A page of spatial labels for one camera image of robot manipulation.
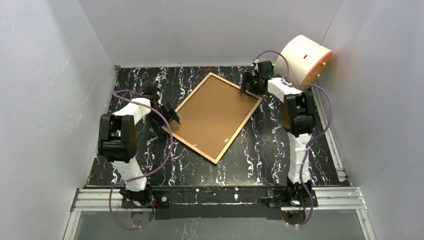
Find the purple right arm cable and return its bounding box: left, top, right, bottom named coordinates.
left=253, top=50, right=333, bottom=227

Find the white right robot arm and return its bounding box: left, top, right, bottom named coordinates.
left=240, top=59, right=315, bottom=184

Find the brown backing board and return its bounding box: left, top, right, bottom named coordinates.
left=165, top=75, right=260, bottom=161

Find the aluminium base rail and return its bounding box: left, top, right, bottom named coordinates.
left=63, top=186, right=376, bottom=240

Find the wooden picture frame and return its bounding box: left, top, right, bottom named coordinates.
left=161, top=72, right=264, bottom=166

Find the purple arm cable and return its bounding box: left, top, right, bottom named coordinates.
left=109, top=89, right=174, bottom=230
left=253, top=50, right=333, bottom=227

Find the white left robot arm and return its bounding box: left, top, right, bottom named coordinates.
left=97, top=84, right=180, bottom=193

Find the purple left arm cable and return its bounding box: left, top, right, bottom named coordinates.
left=109, top=89, right=174, bottom=230

